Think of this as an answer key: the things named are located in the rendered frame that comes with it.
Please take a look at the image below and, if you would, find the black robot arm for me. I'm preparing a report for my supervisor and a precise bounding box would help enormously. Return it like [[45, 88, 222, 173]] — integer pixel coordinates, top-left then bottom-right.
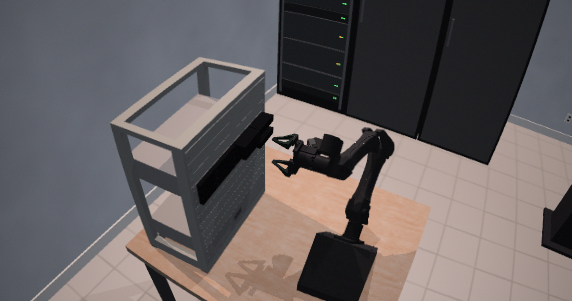
[[301, 127, 395, 244]]

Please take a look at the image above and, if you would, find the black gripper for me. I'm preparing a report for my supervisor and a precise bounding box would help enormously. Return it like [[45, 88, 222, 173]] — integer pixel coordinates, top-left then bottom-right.
[[272, 134, 317, 177]]

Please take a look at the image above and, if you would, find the grey open-frame rack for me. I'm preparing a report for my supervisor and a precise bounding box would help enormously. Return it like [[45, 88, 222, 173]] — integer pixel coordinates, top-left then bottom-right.
[[110, 57, 274, 273]]

